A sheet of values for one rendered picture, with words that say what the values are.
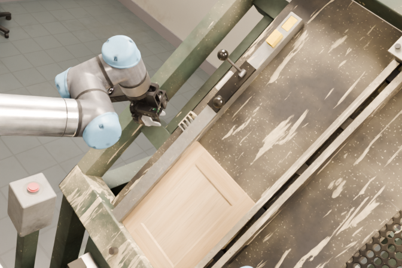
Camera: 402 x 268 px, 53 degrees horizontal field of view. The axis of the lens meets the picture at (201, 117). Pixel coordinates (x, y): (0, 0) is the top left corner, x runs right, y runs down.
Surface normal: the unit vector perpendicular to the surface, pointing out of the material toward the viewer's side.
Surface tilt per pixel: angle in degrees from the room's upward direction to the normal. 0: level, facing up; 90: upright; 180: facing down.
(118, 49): 34
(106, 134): 90
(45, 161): 0
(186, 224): 57
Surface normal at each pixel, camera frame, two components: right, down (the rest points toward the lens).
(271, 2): -0.42, -0.22
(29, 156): 0.32, -0.73
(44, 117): 0.58, 0.00
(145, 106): -0.13, -0.47
